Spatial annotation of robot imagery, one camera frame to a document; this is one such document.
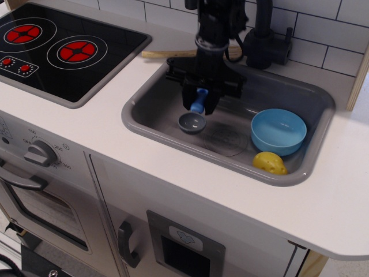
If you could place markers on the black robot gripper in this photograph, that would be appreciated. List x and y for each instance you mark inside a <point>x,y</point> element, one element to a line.
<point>207,71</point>

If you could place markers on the grey oven door handle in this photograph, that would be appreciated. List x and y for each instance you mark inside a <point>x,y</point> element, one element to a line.
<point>32,183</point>

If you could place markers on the black toy stovetop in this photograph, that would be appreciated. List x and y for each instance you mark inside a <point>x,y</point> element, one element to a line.
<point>63,57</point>

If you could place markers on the grey cabinet door handle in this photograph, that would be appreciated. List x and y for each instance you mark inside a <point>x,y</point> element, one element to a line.
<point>130,258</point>

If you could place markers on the grey toy sink basin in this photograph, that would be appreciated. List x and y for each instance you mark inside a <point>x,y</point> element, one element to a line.
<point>153,111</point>

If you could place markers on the blue handled grey spoon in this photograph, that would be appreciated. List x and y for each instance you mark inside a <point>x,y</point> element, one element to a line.
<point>194,122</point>

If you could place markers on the light blue plastic bowl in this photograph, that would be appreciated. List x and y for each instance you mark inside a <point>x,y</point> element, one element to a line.
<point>278,131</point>

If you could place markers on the grey oven knob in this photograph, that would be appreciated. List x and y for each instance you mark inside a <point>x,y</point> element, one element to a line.
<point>41,154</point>

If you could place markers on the wooden spatula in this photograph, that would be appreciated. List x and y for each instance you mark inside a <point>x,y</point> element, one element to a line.
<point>233,51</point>

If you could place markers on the grey dispenser panel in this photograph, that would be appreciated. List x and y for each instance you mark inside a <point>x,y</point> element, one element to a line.
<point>184,251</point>

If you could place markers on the toy oven door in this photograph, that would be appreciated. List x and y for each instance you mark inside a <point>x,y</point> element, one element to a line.
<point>43,214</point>

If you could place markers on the black toy faucet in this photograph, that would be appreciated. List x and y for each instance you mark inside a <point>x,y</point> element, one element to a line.
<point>260,45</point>

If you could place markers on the yellow toy cheese wedge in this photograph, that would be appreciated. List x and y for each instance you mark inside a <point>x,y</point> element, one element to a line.
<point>270,162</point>

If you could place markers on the black cylinder on wall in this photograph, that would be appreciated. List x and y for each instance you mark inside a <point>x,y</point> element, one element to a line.
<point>191,4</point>

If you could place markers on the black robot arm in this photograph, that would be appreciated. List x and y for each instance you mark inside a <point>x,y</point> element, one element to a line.
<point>219,22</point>

